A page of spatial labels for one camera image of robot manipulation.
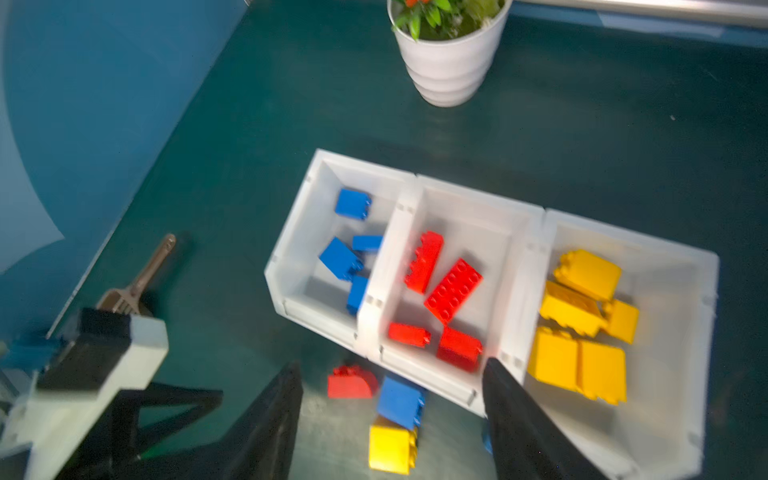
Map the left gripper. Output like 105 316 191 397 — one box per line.
58 382 224 479

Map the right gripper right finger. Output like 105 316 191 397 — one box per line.
482 358 605 479

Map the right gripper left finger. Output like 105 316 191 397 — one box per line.
143 362 303 479

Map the yellow lego brick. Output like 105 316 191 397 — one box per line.
527 326 579 392

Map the red lego bottom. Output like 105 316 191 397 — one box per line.
436 327 483 373

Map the small red lego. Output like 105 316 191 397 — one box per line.
388 323 431 348

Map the small yellow lego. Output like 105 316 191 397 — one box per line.
602 298 639 344

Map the blue lego brick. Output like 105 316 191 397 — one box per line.
319 237 364 281

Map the long red lego brick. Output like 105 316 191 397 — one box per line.
424 258 483 325

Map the small dark blue lego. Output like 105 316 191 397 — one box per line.
352 235 383 253

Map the white right bin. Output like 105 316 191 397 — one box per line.
499 210 719 479

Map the brown litter scoop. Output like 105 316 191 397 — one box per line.
96 233 177 316

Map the white left bin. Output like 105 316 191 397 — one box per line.
265 149 416 356

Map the potted plant white pot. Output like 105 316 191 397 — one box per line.
387 1 512 108

